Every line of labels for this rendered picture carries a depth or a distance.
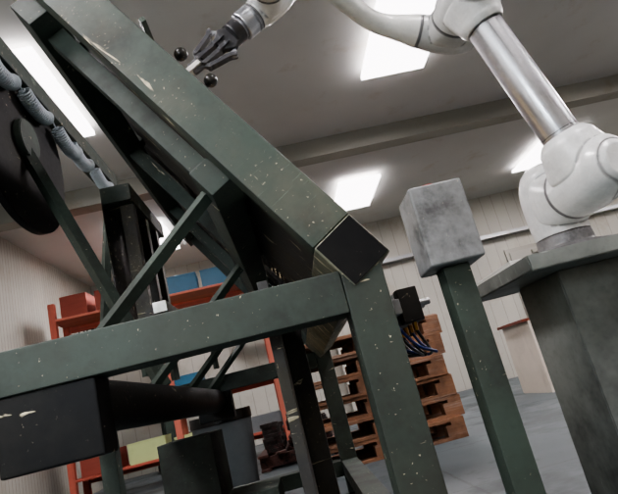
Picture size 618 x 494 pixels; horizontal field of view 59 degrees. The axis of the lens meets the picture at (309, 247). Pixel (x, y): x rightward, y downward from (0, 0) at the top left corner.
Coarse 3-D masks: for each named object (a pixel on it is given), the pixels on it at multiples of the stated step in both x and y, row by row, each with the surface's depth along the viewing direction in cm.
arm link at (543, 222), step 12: (540, 168) 156; (528, 180) 158; (540, 180) 153; (528, 192) 157; (540, 192) 152; (528, 204) 158; (540, 204) 152; (528, 216) 159; (540, 216) 154; (552, 216) 150; (564, 216) 148; (588, 216) 150; (540, 228) 155; (552, 228) 152; (564, 228) 151; (540, 240) 156
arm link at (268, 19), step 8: (248, 0) 164; (256, 0) 160; (280, 0) 160; (288, 0) 166; (256, 8) 162; (264, 8) 161; (272, 8) 161; (280, 8) 163; (288, 8) 168; (264, 16) 163; (272, 16) 164; (280, 16) 167; (264, 24) 165; (272, 24) 168
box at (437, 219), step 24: (408, 192) 118; (432, 192) 117; (456, 192) 118; (408, 216) 122; (432, 216) 116; (456, 216) 116; (432, 240) 115; (456, 240) 115; (480, 240) 115; (432, 264) 113
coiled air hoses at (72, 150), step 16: (0, 64) 204; (0, 80) 208; (16, 80) 216; (32, 96) 232; (32, 112) 236; (48, 112) 247; (64, 128) 263; (64, 144) 264; (80, 160) 282; (96, 176) 309
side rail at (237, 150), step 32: (64, 0) 129; (96, 0) 129; (96, 32) 127; (128, 32) 127; (128, 64) 125; (160, 64) 125; (160, 96) 123; (192, 96) 123; (192, 128) 121; (224, 128) 121; (224, 160) 119; (256, 160) 119; (256, 192) 117; (288, 192) 117; (320, 192) 117; (288, 224) 115; (320, 224) 115
